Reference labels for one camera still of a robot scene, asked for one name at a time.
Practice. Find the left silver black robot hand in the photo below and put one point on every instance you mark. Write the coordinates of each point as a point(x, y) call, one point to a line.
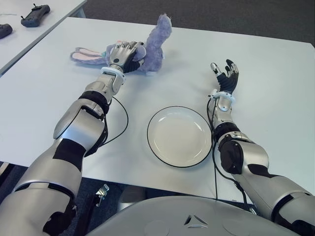
point(120, 55)

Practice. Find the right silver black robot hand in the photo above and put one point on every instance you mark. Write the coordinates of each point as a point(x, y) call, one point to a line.
point(229, 83)

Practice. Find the purple plush rabbit doll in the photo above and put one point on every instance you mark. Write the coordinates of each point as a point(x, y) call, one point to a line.
point(157, 44)

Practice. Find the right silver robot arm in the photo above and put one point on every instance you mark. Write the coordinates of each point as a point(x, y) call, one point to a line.
point(256, 157)

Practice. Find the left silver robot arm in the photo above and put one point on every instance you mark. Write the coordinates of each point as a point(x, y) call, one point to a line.
point(78, 127)

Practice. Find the white plate with black rim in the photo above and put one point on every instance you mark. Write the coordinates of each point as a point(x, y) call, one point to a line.
point(179, 137)

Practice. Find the white side table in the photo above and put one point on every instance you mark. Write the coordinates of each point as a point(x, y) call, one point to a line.
point(56, 9)

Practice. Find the black controller with antennas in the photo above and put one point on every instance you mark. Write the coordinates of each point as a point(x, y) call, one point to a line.
point(34, 18)

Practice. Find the dark grey gamepad controller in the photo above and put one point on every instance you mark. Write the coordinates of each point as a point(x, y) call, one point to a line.
point(5, 30)

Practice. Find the metal clamp under table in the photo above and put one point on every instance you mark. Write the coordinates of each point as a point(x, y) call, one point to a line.
point(103, 190)

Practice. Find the grey robot torso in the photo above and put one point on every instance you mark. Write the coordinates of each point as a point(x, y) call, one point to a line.
point(160, 216)

